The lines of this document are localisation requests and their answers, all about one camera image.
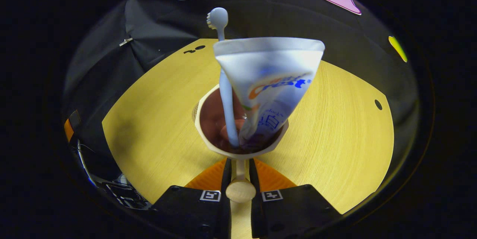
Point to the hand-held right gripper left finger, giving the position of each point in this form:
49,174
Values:
193,213

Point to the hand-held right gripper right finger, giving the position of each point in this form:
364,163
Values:
290,213

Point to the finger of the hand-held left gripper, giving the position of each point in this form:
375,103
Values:
69,129

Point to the round wooden coaster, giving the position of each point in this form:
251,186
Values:
194,113

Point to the white toothbrush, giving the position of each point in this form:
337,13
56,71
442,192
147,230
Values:
227,101

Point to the white toothpaste tube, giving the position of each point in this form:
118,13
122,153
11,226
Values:
268,67

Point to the yellow wooden desktop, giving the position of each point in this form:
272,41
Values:
335,127

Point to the silver binder clip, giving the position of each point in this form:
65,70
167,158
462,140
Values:
126,41

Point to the black backdrop cloth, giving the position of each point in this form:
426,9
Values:
156,19

